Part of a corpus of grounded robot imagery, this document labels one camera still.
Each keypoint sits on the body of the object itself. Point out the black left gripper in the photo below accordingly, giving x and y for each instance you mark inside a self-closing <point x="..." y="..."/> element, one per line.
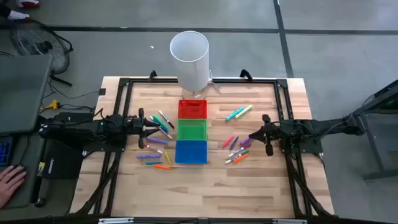
<point x="136" y="126"/>

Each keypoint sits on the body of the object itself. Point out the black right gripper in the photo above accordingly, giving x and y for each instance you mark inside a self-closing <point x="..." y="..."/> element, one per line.
<point x="275" y="133"/>

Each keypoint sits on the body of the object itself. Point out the blue cap white marker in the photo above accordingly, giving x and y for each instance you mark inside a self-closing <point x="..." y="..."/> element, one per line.
<point x="162" y="128"/>

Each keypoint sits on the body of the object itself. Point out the green highlighter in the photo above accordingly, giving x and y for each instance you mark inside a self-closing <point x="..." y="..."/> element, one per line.
<point x="160" y="122"/>

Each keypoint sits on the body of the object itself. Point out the purple highlighter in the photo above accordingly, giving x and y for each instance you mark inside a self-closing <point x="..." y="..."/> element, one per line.
<point x="148" y="156"/>
<point x="245" y="143"/>
<point x="157" y="140"/>

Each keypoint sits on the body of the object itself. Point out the red cap white marker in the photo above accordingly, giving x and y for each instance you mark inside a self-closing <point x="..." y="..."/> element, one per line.
<point x="166" y="134"/>
<point x="154" y="148"/>

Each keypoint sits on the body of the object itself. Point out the black cap white marker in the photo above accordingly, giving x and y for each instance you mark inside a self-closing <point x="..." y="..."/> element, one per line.
<point x="166" y="119"/>

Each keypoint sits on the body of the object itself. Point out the purple thin marker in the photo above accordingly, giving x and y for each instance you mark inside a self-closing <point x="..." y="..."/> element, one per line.
<point x="234" y="143"/>

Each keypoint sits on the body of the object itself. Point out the yellow-green highlighter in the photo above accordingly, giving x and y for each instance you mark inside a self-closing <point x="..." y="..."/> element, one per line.
<point x="243" y="111"/>

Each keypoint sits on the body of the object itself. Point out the orange highlighter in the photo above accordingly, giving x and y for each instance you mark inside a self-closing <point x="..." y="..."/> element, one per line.
<point x="241" y="159"/>
<point x="162" y="167"/>

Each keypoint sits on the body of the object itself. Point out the green cap white marker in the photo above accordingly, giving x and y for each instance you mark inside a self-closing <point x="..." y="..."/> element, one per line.
<point x="236" y="157"/>

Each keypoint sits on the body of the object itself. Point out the pink highlighter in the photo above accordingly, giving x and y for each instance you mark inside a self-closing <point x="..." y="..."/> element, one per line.
<point x="228" y="142"/>

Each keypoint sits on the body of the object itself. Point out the teal highlighter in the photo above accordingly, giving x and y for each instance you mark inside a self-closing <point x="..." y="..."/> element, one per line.
<point x="234" y="114"/>

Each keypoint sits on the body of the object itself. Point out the teal thin marker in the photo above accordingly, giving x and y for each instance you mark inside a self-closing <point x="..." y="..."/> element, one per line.
<point x="154" y="163"/>

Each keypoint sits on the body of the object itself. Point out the yellow thin highlighter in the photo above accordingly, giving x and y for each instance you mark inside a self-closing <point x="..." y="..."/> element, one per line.
<point x="168" y="158"/>

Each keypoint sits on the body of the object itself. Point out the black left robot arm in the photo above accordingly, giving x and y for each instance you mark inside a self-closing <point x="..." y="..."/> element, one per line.
<point x="77" y="129"/>

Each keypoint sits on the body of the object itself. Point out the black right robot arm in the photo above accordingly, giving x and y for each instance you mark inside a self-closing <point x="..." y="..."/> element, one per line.
<point x="311" y="130"/>

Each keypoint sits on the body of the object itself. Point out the green plastic basket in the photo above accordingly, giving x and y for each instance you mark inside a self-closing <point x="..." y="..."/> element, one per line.
<point x="191" y="129"/>

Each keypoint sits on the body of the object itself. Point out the red plastic basket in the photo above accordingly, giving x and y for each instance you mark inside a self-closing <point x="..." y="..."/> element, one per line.
<point x="192" y="109"/>

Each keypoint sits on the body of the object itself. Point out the blue plastic basket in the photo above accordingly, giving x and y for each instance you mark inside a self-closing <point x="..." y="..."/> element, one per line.
<point x="191" y="152"/>

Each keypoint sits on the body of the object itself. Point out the small black square block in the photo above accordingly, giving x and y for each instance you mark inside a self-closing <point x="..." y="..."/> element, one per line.
<point x="102" y="91"/>

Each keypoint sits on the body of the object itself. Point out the crumpled clear plastic wrap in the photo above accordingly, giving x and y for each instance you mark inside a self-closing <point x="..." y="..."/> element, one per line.
<point x="213" y="81"/>

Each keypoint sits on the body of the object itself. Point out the black control box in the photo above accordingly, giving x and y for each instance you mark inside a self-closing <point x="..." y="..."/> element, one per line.
<point x="74" y="116"/>

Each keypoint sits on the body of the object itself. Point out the white cylindrical bucket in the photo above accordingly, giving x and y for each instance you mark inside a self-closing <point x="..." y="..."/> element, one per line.
<point x="189" y="62"/>

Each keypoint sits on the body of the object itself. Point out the black box white lettering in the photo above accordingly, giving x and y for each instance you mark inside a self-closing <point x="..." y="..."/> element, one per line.
<point x="62" y="163"/>

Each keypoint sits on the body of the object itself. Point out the small yellow label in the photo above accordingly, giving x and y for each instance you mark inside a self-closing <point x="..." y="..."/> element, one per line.
<point x="41" y="168"/>

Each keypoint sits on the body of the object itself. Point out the grey side desk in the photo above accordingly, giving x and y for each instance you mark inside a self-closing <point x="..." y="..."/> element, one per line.
<point x="31" y="149"/>

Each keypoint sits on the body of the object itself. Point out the dark metal stand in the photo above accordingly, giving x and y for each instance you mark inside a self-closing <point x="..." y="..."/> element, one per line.
<point x="382" y="174"/>

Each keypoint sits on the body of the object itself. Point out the black rod-shaped device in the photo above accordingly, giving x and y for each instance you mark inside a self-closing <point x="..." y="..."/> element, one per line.
<point x="38" y="199"/>

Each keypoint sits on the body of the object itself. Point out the large grey flat panel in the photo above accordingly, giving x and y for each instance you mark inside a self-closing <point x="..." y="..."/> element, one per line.
<point x="21" y="93"/>

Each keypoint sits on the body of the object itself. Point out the black floor fan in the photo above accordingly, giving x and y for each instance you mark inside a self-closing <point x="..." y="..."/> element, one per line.
<point x="40" y="46"/>

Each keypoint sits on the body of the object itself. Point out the black backlit keyboard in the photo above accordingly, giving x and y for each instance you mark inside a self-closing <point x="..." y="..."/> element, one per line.
<point x="4" y="152"/>

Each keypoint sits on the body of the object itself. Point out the person's hand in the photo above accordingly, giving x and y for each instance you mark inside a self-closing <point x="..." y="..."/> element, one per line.
<point x="11" y="183"/>

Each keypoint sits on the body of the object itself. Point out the person's foot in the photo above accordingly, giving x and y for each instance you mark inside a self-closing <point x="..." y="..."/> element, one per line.
<point x="29" y="3"/>
<point x="15" y="15"/>

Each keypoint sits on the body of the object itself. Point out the black metal rig frame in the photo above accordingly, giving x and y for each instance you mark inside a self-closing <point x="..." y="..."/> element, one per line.
<point x="248" y="81"/>

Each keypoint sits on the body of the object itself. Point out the silver aluminium bracket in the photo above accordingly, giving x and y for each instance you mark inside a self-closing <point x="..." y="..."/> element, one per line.
<point x="115" y="221"/>
<point x="289" y="221"/>

